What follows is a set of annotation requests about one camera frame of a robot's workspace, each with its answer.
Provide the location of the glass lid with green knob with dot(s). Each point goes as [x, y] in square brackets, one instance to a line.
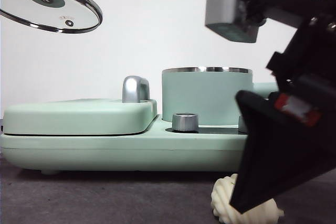
[47, 11]

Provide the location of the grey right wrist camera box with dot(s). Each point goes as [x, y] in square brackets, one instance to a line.
[228, 11]

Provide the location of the black control panel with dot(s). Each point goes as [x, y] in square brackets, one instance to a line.
[218, 130]

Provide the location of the shell-shaped white bun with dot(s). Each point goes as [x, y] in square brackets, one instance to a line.
[223, 195]

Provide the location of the mint green griddle cover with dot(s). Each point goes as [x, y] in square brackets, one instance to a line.
[78, 119]

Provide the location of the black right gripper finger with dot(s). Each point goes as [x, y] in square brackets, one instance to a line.
[275, 161]

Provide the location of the silver control dial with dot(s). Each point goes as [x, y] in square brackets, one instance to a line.
[242, 125]
[185, 123]

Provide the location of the mint green breakfast machine base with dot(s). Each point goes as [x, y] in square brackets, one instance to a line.
[131, 153]

